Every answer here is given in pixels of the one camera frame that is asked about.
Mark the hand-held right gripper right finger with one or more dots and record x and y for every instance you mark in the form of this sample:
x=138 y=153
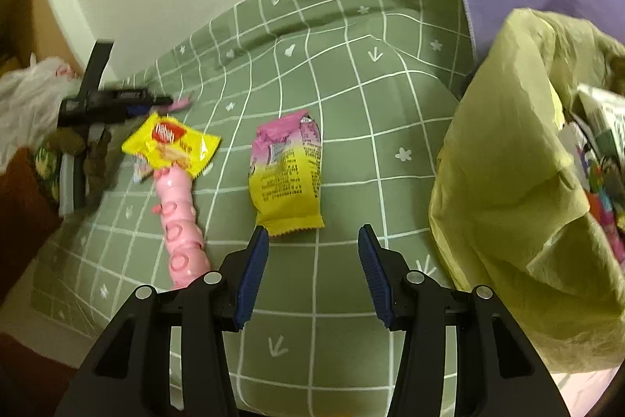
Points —
x=376 y=275

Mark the green checked blanket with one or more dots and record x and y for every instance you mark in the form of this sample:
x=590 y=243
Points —
x=342 y=80

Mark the brown cardboard box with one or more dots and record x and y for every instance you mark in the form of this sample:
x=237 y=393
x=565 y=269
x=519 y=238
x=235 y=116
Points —
x=34 y=16

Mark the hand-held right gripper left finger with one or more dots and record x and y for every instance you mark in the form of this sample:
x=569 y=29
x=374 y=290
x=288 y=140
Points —
x=251 y=275

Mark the green and white carton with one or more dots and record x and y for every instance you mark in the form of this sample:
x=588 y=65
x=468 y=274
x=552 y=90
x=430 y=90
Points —
x=608 y=114

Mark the dark brown furniture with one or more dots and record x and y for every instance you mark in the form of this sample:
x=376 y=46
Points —
x=24 y=221

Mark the white plastic bag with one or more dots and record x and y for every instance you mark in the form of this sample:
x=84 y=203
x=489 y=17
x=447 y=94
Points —
x=29 y=99

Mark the pink wrapper strip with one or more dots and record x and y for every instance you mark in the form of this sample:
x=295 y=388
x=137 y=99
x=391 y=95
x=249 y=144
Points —
x=183 y=103

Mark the pink and yellow snack packet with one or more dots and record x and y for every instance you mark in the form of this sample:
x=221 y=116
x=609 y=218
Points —
x=285 y=172

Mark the pile of colourful wrappers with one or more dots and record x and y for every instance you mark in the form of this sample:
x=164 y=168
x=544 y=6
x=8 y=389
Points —
x=603 y=202

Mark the person's left hand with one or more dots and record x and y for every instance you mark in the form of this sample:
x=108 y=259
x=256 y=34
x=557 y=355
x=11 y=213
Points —
x=95 y=163

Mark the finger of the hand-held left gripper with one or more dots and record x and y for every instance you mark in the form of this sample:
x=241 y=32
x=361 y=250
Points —
x=136 y=110
x=146 y=97

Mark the small white printed packet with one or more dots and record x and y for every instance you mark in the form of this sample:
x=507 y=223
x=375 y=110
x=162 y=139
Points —
x=141 y=170

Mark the yellow-green trash bag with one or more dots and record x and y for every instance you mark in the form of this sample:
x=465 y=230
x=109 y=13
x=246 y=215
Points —
x=503 y=202

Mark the pink plastic toy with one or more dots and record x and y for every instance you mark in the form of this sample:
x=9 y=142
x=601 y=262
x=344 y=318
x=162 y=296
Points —
x=178 y=226

